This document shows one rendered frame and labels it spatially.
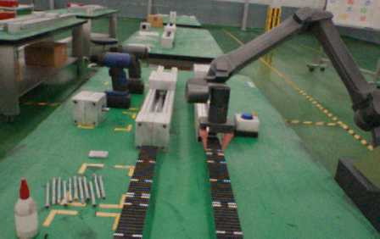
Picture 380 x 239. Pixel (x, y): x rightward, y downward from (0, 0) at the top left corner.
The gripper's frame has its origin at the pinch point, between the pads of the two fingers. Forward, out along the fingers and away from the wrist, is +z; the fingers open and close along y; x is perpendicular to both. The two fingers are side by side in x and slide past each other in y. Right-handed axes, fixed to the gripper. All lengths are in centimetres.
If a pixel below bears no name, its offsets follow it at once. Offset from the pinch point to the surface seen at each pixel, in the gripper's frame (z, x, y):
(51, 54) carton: 41, -355, 178
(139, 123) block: -6.0, -1.3, 22.9
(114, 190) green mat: 2.3, 23.4, 25.3
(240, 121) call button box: -3.6, -16.9, -10.2
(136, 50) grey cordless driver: -18, -62, 33
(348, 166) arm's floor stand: 2.2, 0.9, -41.8
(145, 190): -1.1, 28.2, 17.6
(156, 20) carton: -9, -397, 50
